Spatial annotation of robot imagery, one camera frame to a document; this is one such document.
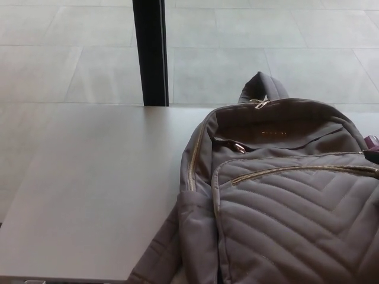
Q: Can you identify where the grey quilted backpack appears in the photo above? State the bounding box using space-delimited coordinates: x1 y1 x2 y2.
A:
129 70 379 284

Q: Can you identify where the purple bottle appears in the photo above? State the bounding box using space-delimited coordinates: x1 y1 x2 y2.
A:
362 134 379 163

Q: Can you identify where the black window frame post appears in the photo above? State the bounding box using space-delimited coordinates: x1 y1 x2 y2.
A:
132 0 170 107

